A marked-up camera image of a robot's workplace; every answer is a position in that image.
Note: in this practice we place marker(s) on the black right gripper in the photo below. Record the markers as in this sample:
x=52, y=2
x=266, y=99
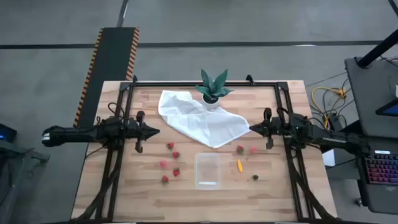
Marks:
x=269, y=128

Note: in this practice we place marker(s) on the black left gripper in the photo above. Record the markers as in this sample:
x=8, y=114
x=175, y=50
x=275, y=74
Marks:
x=140, y=133

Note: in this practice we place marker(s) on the pink toy strawberry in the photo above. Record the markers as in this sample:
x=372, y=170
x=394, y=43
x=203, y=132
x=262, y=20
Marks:
x=163, y=164
x=254, y=150

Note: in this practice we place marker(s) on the red toy strawberry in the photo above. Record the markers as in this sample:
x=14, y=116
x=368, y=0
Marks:
x=176, y=172
x=164, y=179
x=170, y=145
x=239, y=149
x=176, y=154

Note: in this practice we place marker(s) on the dark toy blueberry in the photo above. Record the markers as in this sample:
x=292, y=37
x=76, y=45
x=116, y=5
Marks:
x=255, y=177

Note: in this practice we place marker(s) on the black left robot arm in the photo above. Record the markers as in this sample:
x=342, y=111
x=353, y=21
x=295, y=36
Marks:
x=77, y=133

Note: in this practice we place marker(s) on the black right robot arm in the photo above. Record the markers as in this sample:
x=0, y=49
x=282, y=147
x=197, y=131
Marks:
x=326, y=137

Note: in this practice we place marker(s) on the clear plastic tupperware container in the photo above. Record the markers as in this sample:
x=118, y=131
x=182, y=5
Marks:
x=207, y=171

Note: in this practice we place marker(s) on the white crumpled cloth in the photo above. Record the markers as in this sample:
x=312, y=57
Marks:
x=199, y=121

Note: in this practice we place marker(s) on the green plant in white pot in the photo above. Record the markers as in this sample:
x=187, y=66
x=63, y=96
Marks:
x=211, y=104

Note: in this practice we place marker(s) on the white box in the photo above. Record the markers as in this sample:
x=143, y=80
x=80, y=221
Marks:
x=328, y=158

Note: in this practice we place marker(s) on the black hazard-striped floor mat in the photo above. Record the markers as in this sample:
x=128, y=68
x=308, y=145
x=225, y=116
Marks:
x=113, y=53

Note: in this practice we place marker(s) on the grey cart top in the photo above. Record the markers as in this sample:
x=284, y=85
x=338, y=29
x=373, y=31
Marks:
x=370, y=93

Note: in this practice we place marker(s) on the rainbow backlit keyboard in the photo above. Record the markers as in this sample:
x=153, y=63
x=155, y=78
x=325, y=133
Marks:
x=382, y=168

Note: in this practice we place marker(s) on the blue-screen tablet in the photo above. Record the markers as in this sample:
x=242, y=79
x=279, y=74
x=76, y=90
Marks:
x=391, y=109

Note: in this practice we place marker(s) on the grey metal stand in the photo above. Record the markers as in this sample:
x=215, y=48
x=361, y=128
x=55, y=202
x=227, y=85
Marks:
x=12, y=155

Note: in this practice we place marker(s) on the grey keyboard desk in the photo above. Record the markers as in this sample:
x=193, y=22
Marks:
x=379, y=199

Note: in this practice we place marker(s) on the black device with blue light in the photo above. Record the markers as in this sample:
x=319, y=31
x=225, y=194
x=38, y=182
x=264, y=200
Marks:
x=7, y=133

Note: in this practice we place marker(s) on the black slanted pole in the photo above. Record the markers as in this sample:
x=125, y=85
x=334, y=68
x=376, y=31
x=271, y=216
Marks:
x=377, y=49

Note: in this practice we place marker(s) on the black frame clamp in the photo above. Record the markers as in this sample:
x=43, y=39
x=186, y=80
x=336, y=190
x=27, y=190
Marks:
x=249, y=78
x=134, y=78

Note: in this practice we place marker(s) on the black metal table frame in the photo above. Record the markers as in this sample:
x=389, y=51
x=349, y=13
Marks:
x=202, y=83

